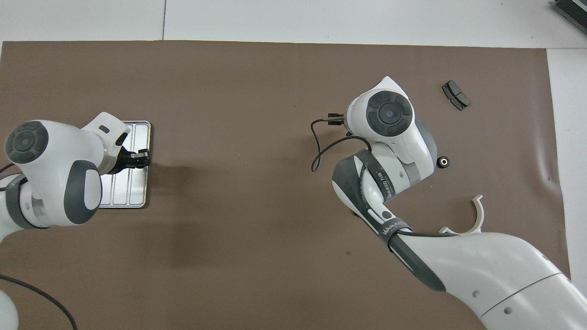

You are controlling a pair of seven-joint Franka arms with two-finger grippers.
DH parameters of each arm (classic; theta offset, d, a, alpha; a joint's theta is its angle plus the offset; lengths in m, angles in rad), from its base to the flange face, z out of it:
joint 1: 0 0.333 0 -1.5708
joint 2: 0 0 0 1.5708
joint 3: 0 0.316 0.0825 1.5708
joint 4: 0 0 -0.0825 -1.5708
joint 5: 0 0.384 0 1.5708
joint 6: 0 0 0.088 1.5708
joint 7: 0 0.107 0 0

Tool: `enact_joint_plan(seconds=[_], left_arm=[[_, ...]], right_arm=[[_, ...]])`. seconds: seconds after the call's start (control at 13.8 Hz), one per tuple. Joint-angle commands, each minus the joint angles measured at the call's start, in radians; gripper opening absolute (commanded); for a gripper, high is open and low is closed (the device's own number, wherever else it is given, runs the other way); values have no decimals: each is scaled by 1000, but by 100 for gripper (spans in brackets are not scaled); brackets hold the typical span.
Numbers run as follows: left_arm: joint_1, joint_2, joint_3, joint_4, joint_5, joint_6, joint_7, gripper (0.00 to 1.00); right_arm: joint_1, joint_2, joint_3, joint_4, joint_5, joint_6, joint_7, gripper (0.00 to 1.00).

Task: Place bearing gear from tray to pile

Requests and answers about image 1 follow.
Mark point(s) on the dark grey brake pad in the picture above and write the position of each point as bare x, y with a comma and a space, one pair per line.
456, 95

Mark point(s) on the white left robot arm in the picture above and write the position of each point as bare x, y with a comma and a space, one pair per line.
46, 156

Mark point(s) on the silver metal tray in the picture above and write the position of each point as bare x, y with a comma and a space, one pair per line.
133, 188

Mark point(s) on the black bearing gear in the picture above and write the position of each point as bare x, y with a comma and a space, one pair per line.
443, 162

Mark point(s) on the brown table mat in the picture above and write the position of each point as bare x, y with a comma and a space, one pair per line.
252, 91

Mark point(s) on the black ribbed device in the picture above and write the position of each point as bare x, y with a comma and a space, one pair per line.
573, 11

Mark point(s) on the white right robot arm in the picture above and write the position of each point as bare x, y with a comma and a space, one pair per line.
481, 270

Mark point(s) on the white curved plastic bracket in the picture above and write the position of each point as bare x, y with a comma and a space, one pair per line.
479, 215

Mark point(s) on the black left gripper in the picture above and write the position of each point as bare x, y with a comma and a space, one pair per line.
124, 160

